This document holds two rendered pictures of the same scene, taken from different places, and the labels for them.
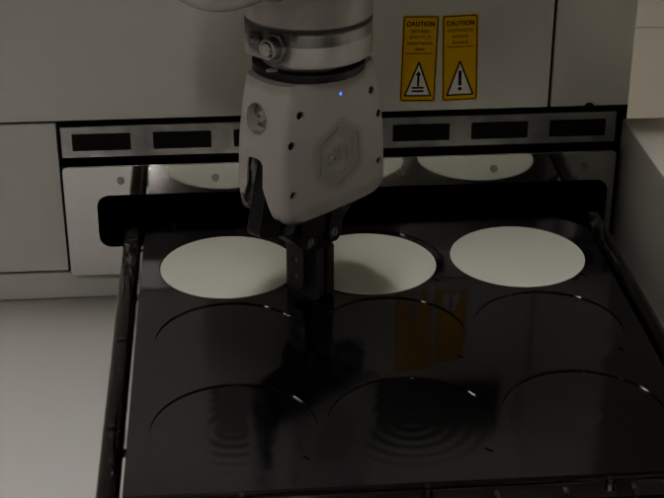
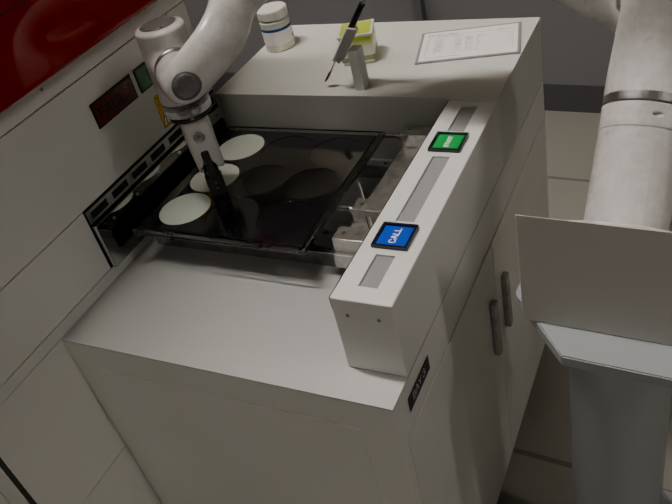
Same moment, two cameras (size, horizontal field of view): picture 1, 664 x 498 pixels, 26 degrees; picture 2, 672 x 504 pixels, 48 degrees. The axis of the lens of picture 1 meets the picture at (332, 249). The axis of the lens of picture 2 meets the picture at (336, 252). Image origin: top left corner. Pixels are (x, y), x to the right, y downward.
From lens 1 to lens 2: 0.91 m
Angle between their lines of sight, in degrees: 45
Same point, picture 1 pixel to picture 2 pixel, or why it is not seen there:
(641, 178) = (242, 103)
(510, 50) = not seen: hidden behind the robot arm
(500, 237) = (226, 148)
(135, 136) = (107, 198)
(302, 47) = (203, 102)
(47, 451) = (212, 293)
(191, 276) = (183, 217)
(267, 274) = (199, 200)
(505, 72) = not seen: hidden behind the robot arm
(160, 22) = (94, 148)
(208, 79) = (116, 160)
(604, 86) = not seen: hidden behind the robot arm
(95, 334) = (148, 274)
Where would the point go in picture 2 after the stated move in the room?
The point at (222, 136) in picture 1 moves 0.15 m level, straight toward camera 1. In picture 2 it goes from (129, 178) to (194, 183)
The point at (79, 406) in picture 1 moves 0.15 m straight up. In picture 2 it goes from (192, 282) to (163, 216)
